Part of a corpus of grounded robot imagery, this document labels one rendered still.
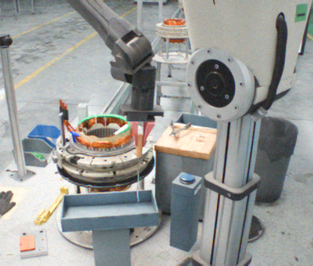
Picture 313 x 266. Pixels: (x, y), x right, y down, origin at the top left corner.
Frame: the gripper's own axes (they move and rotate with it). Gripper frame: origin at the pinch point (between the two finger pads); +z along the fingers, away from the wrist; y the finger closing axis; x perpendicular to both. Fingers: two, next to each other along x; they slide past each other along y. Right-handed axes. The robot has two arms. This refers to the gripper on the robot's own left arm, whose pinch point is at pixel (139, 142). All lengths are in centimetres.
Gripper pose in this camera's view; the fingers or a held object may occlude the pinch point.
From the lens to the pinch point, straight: 99.2
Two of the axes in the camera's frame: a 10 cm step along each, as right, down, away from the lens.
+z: -0.7, 9.4, 3.2
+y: -9.8, -0.2, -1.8
